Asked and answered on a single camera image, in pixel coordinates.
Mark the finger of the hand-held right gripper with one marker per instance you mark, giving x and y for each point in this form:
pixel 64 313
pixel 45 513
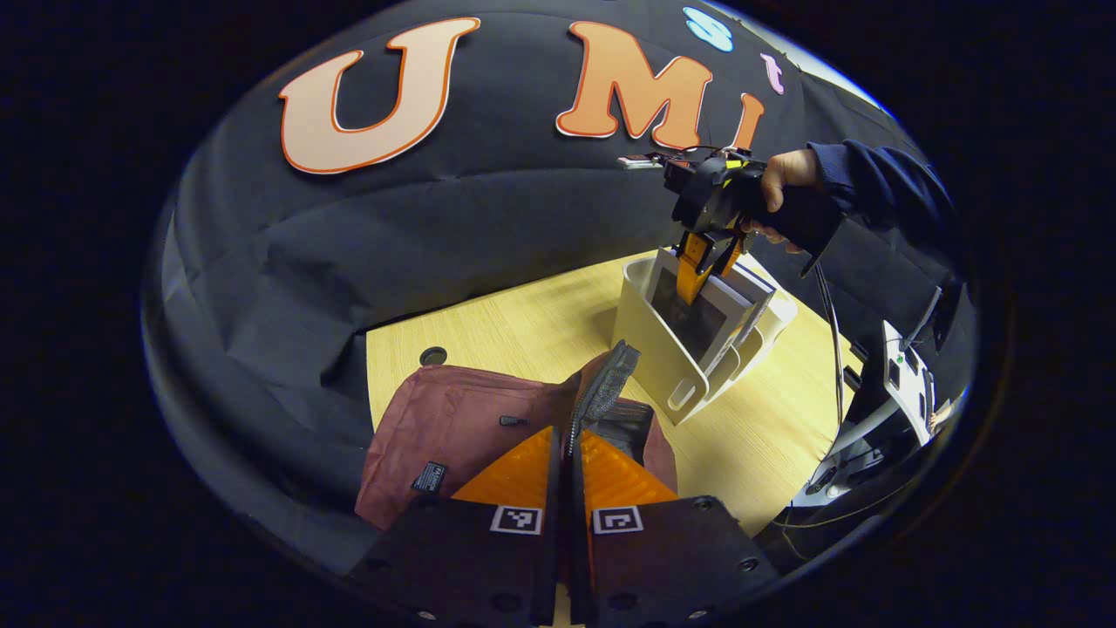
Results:
pixel 693 270
pixel 731 253

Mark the white bookshelf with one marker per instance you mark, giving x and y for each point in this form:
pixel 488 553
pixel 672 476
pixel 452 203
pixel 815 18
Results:
pixel 654 366

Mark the white electronic box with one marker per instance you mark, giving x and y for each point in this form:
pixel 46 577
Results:
pixel 907 384

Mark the black desk grommet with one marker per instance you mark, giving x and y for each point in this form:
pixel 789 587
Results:
pixel 432 356

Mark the dark book with photo cover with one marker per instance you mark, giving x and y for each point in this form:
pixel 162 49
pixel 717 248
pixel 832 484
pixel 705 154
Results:
pixel 697 327

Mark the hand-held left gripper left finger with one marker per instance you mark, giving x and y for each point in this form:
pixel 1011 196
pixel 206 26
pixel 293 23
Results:
pixel 552 558

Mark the maroon schoolbag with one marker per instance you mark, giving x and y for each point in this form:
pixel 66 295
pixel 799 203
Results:
pixel 453 427

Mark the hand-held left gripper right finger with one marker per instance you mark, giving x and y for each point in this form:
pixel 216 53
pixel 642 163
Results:
pixel 577 558

